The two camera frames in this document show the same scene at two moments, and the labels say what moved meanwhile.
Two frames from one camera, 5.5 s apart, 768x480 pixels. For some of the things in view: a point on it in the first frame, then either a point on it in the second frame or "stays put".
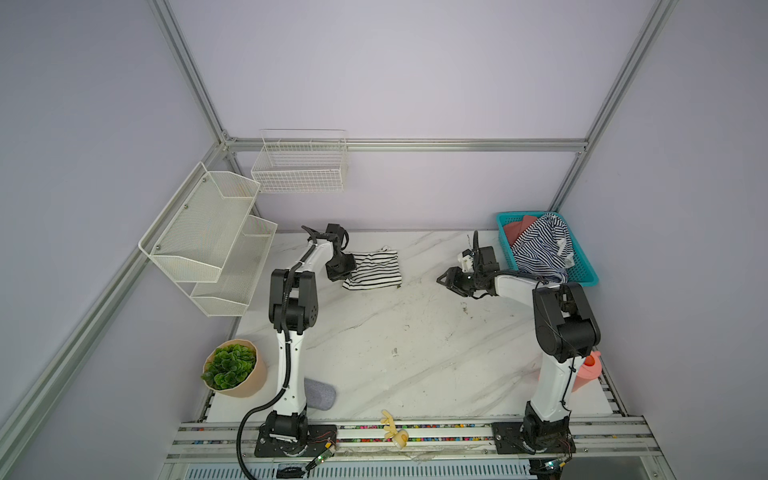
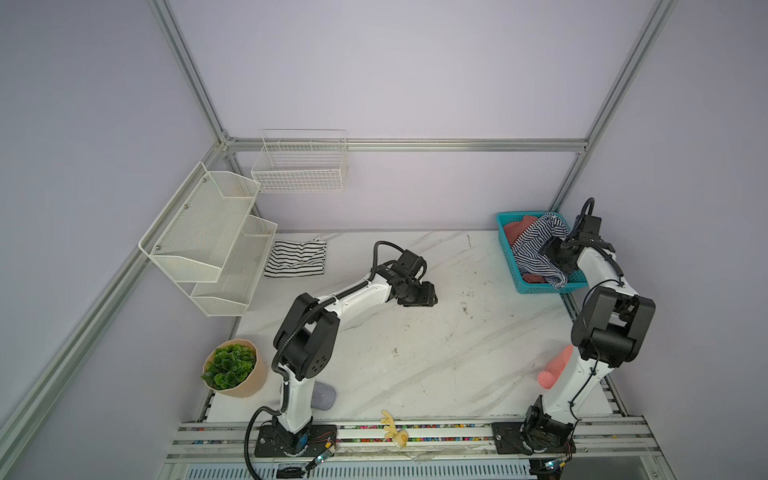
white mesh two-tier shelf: [209, 242] stays put
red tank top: [514, 230] stays put
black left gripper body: [340, 267] -> [416, 294]
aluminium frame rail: [407, 144] stays put
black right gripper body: [478, 276] -> [556, 248]
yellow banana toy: [399, 436] stays put
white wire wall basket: [301, 161] stays put
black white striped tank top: [375, 270] -> [291, 259]
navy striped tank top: [545, 249] stays put
